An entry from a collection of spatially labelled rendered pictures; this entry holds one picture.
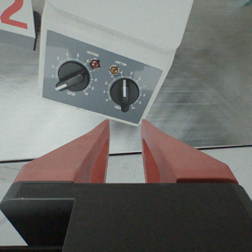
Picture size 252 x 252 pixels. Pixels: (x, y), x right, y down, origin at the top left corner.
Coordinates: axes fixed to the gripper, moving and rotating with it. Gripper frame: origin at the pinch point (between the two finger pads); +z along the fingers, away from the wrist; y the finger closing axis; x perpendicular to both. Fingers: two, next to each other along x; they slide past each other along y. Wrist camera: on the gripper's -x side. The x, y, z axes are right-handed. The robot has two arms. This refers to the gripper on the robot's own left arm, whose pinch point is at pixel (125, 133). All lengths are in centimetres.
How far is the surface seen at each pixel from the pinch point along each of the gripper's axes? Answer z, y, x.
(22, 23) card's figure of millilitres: 13.4, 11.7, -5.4
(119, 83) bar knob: 8.0, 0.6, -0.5
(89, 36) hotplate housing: 8.4, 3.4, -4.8
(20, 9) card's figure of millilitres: 13.2, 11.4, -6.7
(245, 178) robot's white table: 9.1, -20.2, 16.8
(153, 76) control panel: 8.3, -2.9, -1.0
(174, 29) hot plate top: 7.9, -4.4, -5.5
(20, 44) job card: 13.2, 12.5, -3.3
